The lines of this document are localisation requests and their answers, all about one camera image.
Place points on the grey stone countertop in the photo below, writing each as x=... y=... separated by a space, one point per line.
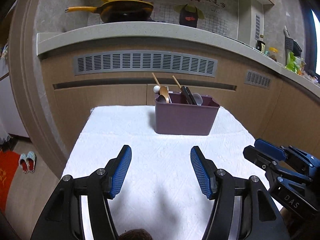
x=46 y=42

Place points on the white ceramic soup spoon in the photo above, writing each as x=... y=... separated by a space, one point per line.
x=198 y=99

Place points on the black cutout-handle spoon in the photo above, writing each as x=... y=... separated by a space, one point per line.
x=161 y=99

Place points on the yellow lidded jar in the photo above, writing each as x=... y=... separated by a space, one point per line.
x=273 y=53

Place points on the wooden spoon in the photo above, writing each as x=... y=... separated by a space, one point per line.
x=163 y=91

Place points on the wooden chopstick utensil handle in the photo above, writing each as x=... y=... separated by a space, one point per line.
x=177 y=83

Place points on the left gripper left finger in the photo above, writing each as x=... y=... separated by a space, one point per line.
x=116 y=170

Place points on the small white round-top utensil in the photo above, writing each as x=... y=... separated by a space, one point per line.
x=156 y=89

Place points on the dark bottle on counter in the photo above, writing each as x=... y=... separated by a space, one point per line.
x=260 y=46

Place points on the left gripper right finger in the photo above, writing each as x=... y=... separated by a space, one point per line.
x=204 y=172

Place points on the maroon plastic utensil caddy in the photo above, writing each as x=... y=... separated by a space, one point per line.
x=181 y=118

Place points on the long grey vent grille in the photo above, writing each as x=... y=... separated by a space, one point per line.
x=144 y=61

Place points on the green plastic bag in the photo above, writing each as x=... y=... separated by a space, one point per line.
x=295 y=63

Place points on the yellow frying pan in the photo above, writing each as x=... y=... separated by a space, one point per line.
x=119 y=10

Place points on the steel shovel-shaped spoon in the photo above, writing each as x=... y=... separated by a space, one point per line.
x=170 y=101

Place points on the cartoon kitchen wall sticker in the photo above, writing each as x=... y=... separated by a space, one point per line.
x=216 y=16

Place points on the red floor mat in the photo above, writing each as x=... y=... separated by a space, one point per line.
x=8 y=167

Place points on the small grey vent grille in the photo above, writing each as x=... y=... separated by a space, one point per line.
x=256 y=79

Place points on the pair of slippers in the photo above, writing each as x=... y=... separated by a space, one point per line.
x=27 y=162

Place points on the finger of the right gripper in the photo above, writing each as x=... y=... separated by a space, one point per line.
x=261 y=159
x=270 y=149

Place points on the white textured table cloth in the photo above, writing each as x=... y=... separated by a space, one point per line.
x=160 y=193

